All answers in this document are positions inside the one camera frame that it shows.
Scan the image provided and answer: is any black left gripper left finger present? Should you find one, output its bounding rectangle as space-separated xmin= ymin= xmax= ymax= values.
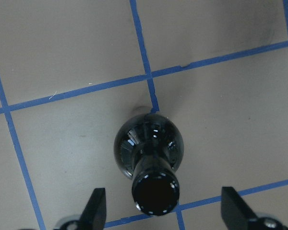
xmin=77 ymin=188 xmax=106 ymax=230

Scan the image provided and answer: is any dark wine bottle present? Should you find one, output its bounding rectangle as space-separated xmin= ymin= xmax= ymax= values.
xmin=114 ymin=114 xmax=184 ymax=216

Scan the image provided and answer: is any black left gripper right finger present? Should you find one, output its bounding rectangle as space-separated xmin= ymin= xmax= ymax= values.
xmin=221 ymin=186 xmax=258 ymax=230

